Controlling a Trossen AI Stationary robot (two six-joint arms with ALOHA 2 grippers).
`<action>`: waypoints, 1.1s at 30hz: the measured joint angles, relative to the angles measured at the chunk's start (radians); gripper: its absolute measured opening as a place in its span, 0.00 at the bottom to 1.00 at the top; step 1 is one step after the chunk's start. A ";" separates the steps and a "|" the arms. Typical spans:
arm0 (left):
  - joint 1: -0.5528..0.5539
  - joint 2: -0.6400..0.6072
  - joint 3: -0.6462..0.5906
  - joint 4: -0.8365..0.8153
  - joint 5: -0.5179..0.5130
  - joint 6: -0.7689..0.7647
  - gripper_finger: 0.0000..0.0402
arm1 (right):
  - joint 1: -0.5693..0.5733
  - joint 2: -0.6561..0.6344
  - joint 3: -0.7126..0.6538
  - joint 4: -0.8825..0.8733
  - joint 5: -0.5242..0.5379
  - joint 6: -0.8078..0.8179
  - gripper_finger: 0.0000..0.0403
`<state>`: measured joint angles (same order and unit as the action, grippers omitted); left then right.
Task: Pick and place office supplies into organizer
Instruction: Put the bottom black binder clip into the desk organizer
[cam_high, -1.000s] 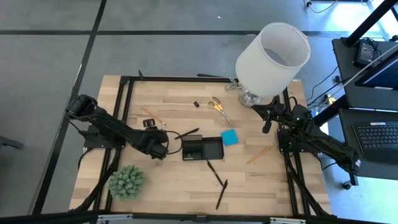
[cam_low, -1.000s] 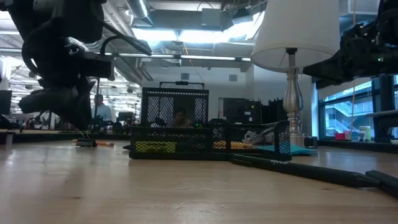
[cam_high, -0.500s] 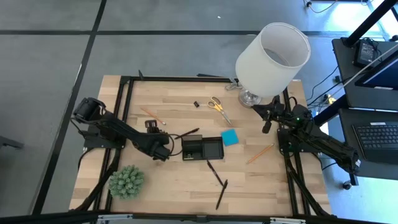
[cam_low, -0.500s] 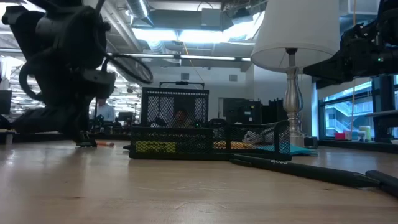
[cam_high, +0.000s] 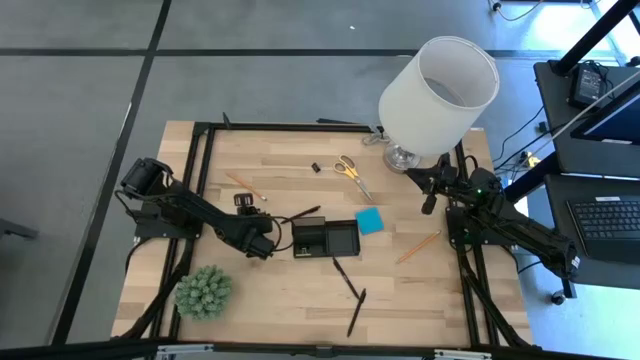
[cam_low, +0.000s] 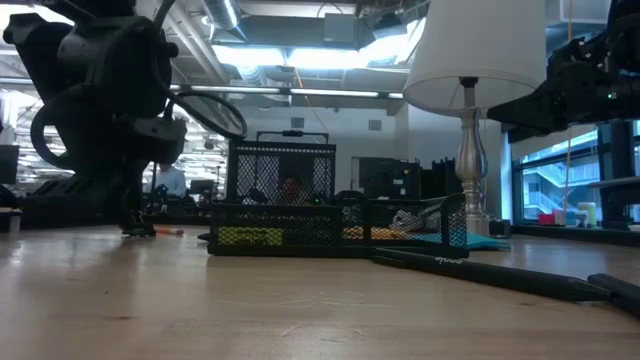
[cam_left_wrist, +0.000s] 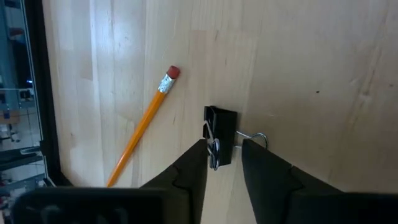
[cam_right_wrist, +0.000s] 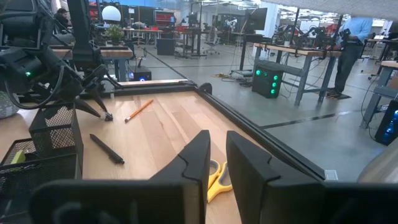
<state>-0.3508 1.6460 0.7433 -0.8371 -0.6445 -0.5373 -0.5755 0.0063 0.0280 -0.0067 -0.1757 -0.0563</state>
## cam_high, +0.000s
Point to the black mesh desk organizer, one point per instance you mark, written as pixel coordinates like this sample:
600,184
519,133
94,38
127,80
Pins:
342,242

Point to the black laptop keyboard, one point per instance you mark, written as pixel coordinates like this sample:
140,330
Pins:
607,220

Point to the black diagonal post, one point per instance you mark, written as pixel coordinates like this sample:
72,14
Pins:
595,35

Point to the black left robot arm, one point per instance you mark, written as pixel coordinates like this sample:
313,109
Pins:
200,210

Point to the blue sticky note pad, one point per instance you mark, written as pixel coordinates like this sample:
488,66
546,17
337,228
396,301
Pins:
370,221

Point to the black aluminium table frame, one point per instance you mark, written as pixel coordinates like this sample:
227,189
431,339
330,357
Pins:
300,127

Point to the black power adapter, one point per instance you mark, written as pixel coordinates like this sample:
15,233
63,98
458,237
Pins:
587,82

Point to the black monitor screen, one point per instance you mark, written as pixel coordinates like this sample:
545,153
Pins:
615,125

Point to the black crossbar with silver brackets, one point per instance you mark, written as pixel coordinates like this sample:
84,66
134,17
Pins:
280,351

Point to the black caster wheel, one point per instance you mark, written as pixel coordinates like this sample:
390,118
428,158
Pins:
557,298

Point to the yellow power plug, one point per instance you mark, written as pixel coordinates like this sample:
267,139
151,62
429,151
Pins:
531,160

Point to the black pen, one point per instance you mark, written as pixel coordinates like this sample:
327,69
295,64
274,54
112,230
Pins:
346,277
300,215
356,312

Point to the white shade table lamp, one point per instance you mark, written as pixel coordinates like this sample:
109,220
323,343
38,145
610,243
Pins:
425,110

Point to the small silver metal object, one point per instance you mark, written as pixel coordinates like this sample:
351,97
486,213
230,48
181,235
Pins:
372,139

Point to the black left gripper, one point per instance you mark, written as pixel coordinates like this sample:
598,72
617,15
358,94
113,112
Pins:
257,220

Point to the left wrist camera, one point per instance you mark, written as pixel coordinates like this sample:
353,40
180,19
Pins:
243,200

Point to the gray chair leg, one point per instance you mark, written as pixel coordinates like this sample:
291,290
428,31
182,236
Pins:
17,230

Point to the orange wooden pencil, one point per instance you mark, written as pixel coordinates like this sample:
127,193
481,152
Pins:
247,187
418,247

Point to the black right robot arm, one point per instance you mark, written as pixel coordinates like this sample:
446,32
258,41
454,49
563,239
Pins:
525,235

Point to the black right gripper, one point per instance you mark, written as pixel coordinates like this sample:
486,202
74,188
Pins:
444,176

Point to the green artificial plant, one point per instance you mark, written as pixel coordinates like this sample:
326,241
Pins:
204,292

